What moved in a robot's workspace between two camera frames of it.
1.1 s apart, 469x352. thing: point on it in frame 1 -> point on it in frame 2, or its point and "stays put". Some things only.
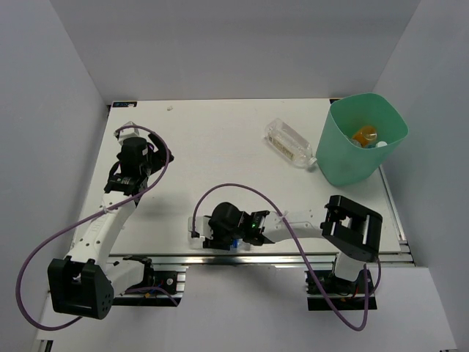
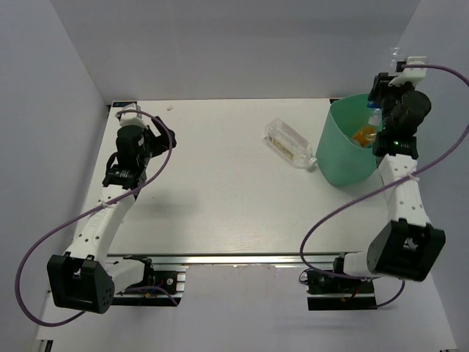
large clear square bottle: (290, 141) stays put
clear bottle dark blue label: (236, 245) -> (375, 118)
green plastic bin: (339, 162) stays put
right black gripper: (215, 243) -> (380, 86)
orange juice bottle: (365, 137) stays put
